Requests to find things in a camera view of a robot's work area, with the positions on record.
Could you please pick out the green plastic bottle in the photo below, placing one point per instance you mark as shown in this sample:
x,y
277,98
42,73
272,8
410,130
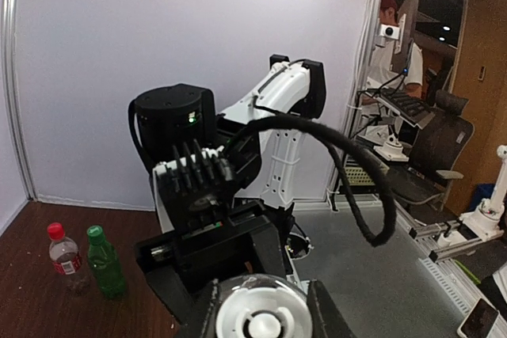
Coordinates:
x,y
104,264

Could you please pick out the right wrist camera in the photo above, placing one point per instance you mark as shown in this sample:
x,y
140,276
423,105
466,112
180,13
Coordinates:
x,y
194,189

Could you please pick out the blue bin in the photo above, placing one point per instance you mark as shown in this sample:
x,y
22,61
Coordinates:
x,y
482,191

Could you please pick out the small white robot arm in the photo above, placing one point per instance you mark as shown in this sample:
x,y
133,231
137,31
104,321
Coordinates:
x,y
483,221

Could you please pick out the smartphone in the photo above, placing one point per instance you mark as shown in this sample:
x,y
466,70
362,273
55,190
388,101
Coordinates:
x,y
480,322

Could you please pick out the clear plastic bottle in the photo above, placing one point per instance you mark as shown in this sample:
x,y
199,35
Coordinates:
x,y
261,286

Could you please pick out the aluminium corner post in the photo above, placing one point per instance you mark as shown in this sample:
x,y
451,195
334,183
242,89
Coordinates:
x,y
11,91

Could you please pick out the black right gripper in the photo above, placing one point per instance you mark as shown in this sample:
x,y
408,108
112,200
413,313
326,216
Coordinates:
x,y
177,268

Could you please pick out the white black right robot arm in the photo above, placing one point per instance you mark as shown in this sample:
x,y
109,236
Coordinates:
x,y
260,135

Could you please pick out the computer monitor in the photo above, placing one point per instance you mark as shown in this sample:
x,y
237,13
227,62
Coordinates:
x,y
407,19

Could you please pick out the white webcam on stand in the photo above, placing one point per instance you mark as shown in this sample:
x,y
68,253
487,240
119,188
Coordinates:
x,y
386,33

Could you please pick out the black office chair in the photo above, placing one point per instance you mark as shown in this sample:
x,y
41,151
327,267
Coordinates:
x,y
428,175

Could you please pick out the white flip bottle cap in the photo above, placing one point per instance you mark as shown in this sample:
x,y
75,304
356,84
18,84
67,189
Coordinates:
x,y
261,314

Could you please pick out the black keyboard on stand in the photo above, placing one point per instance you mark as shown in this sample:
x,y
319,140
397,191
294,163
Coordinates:
x,y
412,110

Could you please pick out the clear bottle red cap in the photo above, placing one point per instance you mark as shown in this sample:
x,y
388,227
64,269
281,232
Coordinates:
x,y
67,260

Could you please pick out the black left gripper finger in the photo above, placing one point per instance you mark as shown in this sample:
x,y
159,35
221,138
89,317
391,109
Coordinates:
x,y
327,320

